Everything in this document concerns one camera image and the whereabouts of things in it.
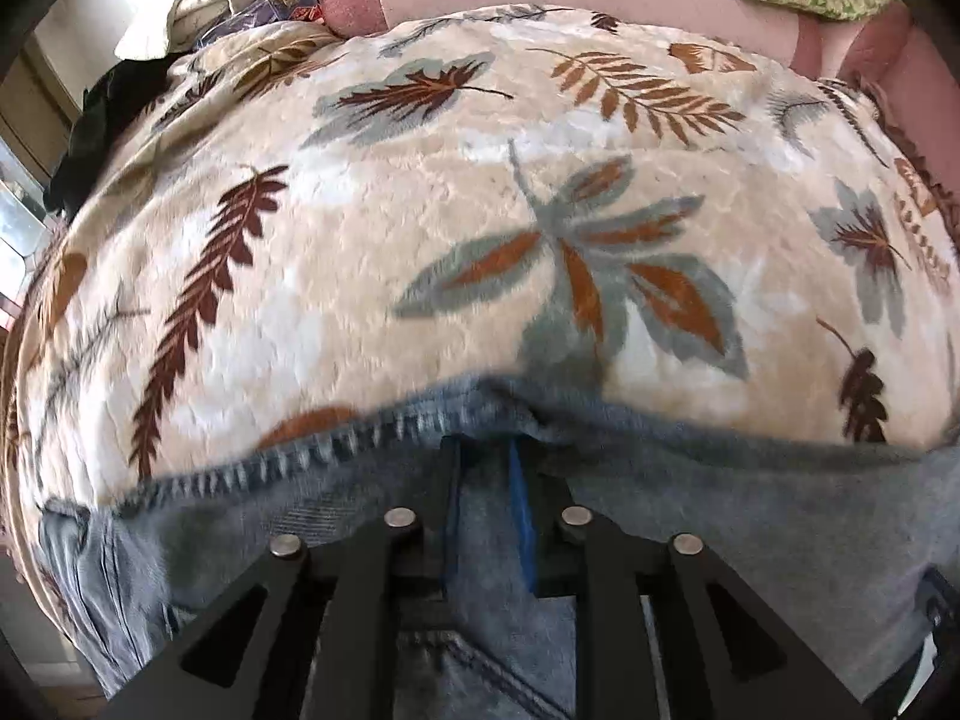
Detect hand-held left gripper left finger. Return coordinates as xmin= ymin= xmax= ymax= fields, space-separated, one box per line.
xmin=97 ymin=435 xmax=463 ymax=720

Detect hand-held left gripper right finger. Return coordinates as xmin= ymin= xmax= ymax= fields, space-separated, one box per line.
xmin=508 ymin=439 xmax=871 ymax=720

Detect blue denim pants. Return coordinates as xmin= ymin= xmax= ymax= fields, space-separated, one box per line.
xmin=37 ymin=375 xmax=960 ymax=720

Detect leaf print blanket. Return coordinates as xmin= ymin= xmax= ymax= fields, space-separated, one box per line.
xmin=0 ymin=4 xmax=960 ymax=691

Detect dark cloth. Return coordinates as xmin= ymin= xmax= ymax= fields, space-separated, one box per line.
xmin=45 ymin=60 xmax=177 ymax=215

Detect window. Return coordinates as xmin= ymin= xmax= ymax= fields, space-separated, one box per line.
xmin=0 ymin=157 xmax=53 ymax=316

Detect purple printed cloth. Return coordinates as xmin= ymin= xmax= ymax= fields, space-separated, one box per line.
xmin=210 ymin=0 xmax=327 ymax=42

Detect cream cloth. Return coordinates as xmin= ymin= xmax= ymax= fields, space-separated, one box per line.
xmin=116 ymin=0 xmax=331 ymax=61

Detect pink cushion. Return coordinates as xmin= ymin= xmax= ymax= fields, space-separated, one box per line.
xmin=791 ymin=4 xmax=960 ymax=181

